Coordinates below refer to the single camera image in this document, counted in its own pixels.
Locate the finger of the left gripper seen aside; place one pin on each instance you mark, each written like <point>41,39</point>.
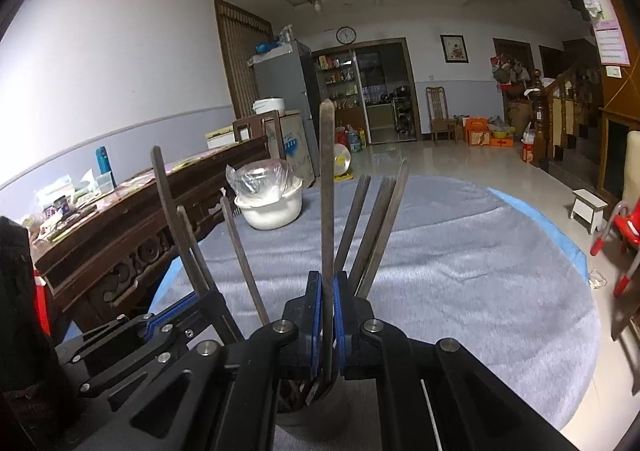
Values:
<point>193,310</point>

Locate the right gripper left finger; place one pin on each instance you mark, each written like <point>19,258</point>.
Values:
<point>274,371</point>

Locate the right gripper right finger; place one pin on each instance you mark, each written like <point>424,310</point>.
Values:
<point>432,396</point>

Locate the carved dark wooden table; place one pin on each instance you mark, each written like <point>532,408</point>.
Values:
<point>111,260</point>

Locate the dark metal utensil cup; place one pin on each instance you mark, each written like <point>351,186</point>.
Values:
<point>321,421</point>

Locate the white bowl with plastic bag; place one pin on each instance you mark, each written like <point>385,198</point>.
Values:
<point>267,192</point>

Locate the grey table cloth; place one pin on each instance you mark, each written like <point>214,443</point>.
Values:
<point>460,263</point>

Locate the blue thermos bottle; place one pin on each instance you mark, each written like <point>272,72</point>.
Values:
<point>104,163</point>

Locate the small white stool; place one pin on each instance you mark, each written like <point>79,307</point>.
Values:
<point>588,207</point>

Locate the grey refrigerator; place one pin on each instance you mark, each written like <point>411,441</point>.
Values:
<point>288,72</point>

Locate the orange boxes on floor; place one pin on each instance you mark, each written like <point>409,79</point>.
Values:
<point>492,131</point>

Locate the wooden chair by wall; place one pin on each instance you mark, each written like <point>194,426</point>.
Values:
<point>441,123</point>

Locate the round wall clock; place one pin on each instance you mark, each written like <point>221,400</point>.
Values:
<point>346,35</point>

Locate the framed wall picture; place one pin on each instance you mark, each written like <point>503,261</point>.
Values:
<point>454,49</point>

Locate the pink wall calendar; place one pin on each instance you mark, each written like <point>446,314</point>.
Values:
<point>608,33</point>

